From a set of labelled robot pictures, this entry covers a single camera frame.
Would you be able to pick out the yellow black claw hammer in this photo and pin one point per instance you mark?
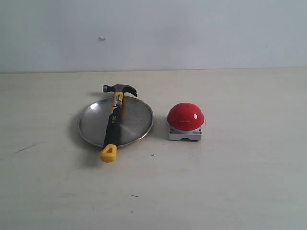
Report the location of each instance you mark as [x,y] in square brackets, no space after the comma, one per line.
[112,137]

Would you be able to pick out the red dome push button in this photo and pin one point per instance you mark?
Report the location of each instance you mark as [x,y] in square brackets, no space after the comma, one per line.
[185,121]

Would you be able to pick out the round metal plate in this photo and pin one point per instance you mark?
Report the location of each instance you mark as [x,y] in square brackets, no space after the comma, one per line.
[137,121]

